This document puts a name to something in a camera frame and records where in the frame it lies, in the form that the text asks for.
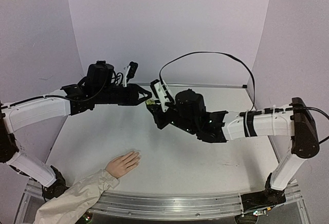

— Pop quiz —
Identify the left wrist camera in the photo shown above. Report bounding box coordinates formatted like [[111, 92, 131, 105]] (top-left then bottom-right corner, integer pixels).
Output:
[[123, 61, 138, 87]]

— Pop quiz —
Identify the bare human hand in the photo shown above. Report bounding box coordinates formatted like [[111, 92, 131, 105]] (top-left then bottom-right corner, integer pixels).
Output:
[[105, 151, 141, 179]]

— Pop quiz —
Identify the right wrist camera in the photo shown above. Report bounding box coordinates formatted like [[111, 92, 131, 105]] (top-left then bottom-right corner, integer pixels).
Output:
[[150, 79, 175, 113]]

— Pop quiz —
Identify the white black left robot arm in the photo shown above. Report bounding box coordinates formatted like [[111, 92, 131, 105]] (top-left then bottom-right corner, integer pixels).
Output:
[[1, 61, 152, 202]]

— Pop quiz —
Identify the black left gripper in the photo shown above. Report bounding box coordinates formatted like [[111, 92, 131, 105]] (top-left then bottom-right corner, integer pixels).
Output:
[[96, 84, 154, 107]]

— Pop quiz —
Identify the black right camera cable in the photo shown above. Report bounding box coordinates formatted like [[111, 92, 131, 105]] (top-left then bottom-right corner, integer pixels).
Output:
[[158, 51, 258, 111]]

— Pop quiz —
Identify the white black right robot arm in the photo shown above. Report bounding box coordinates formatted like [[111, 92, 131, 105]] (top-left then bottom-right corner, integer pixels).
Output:
[[146, 89, 320, 214]]

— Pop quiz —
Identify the yellow nail polish bottle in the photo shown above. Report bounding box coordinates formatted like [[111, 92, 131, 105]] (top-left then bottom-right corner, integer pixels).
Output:
[[145, 99, 156, 106]]

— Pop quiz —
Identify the aluminium table rail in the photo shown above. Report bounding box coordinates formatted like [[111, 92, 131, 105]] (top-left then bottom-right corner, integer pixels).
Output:
[[133, 81, 247, 89], [24, 177, 301, 216]]

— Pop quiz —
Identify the beige sleeved forearm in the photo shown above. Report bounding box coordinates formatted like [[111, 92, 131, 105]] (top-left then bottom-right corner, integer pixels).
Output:
[[34, 170, 119, 223]]

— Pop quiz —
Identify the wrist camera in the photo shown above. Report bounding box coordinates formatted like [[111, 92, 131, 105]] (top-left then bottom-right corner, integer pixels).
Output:
[[150, 79, 175, 113], [123, 61, 138, 87]]

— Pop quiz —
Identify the aluminium table rear rail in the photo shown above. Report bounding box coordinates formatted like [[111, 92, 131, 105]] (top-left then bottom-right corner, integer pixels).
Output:
[[133, 81, 247, 89]]

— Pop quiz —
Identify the aluminium table front rail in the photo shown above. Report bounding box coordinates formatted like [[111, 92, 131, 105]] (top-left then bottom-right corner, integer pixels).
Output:
[[24, 177, 301, 216]]

